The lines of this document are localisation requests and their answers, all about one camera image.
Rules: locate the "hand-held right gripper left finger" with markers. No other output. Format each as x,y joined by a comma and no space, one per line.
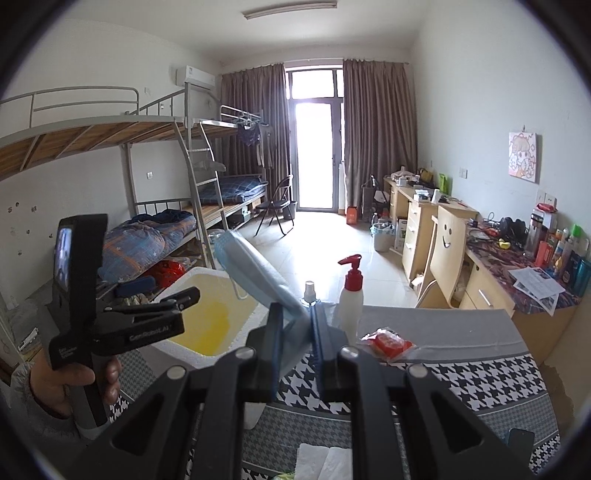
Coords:
277,344

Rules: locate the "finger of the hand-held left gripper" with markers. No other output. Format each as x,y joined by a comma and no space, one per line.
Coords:
138,314
182,297

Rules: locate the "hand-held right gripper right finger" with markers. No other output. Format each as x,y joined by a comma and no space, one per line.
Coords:
317,344

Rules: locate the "white foam box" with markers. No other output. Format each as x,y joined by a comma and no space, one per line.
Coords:
203,318

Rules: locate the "blue face mask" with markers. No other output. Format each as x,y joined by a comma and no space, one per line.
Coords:
258,272

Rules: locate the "white paper tissue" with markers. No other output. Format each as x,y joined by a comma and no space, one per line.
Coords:
311,461

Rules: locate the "person's left forearm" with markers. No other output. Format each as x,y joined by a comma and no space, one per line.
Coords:
23,424

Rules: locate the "person's left hand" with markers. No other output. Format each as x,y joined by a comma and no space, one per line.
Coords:
55,385

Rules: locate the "white red pump bottle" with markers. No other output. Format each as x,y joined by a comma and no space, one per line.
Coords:
351,304

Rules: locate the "small clear spray bottle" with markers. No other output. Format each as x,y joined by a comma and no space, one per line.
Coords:
310,290

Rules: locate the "blue plaid quilt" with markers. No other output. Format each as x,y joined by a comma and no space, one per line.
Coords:
143,240

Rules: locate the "red wrapped packet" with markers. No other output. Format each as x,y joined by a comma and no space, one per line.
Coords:
388,344

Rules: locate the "dark blue bedding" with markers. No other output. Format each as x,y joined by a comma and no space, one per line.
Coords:
233,187

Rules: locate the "white bucket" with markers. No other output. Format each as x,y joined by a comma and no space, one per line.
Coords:
383,237

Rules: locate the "orange container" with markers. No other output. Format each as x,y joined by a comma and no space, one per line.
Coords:
353,216

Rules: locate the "black folding chair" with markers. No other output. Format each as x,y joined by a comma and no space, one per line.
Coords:
279,194

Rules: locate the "houndstooth tablecloth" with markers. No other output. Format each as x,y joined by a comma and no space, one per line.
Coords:
461,378

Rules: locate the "grey metal bunk bed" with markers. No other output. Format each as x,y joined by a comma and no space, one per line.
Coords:
92,129
231,122

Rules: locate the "light wooden desk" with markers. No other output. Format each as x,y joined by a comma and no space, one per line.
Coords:
489,286
418,230

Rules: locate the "wooden smiley face chair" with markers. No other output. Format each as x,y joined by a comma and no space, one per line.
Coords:
450,240

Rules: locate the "dark hanging clothes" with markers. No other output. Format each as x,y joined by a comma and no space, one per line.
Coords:
251,136

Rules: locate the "glass balcony door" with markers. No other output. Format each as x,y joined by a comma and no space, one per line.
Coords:
314,152

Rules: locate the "green paper bag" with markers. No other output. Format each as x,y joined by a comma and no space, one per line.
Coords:
442,182

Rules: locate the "brown curtain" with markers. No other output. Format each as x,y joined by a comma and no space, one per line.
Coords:
378,129
258,106

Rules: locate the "white air conditioner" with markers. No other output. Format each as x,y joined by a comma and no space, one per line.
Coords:
196,77

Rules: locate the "black headphones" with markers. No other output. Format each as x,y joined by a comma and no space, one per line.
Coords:
512,228

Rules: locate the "dark smartphone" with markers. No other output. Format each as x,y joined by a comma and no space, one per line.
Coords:
521,442

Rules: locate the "printed paper sheets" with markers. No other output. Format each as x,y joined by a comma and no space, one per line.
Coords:
538,286

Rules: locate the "row of toiletry bottles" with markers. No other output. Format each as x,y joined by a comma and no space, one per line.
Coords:
565,258

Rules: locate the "ceiling tube light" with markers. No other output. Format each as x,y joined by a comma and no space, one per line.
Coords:
291,9

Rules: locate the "cartoon wall picture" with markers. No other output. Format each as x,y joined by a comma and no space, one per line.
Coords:
524,157

